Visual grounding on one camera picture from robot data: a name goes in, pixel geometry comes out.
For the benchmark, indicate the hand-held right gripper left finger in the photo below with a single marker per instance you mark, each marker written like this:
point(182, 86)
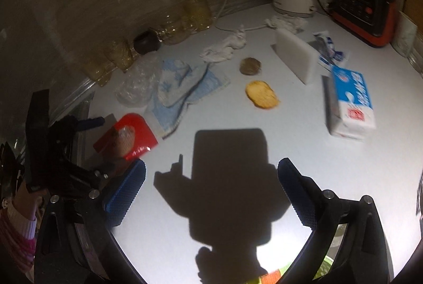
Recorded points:
point(127, 191)

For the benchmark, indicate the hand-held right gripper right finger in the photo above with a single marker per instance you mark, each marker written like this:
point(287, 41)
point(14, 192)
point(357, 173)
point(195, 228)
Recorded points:
point(297, 193)

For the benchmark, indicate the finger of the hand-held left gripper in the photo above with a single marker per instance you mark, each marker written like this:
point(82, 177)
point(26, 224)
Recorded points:
point(84, 175)
point(91, 123)

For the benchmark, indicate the red snack package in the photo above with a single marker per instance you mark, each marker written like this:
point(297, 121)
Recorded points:
point(138, 135)

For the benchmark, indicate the green plastic basket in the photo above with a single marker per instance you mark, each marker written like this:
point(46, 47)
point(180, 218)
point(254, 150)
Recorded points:
point(326, 266)

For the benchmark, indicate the blue white foil wrapper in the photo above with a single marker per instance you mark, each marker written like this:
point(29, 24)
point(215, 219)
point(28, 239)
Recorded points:
point(330, 48)

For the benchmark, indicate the black gas stove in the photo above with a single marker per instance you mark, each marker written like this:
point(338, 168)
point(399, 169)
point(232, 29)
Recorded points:
point(8, 160)

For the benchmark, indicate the clear plastic bag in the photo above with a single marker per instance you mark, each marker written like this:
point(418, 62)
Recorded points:
point(135, 86)

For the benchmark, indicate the black round jar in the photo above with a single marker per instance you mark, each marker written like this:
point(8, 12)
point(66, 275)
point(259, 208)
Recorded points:
point(146, 41)

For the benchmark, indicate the blue white cloth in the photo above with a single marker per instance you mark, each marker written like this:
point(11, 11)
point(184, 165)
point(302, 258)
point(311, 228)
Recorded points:
point(185, 89)

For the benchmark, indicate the blue white tissue pack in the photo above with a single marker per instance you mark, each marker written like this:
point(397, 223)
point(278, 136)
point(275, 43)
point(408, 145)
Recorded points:
point(350, 104)

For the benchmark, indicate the yellow round cracker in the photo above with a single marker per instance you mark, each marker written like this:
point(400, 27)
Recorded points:
point(262, 94)

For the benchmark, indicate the brown round cookie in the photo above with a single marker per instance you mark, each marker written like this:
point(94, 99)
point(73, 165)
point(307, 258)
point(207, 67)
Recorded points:
point(250, 66)

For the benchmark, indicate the white sponge block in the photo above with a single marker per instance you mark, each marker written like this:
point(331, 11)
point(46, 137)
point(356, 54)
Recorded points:
point(294, 54)

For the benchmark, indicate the crumpled white tissue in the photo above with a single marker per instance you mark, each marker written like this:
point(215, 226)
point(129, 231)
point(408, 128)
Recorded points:
point(224, 48)
point(287, 23)

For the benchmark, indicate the clear drinking glass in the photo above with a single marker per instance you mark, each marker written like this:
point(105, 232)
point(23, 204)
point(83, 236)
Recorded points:
point(417, 61)

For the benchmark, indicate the white printed mug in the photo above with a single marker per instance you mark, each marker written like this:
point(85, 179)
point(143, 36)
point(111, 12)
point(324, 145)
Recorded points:
point(404, 36)

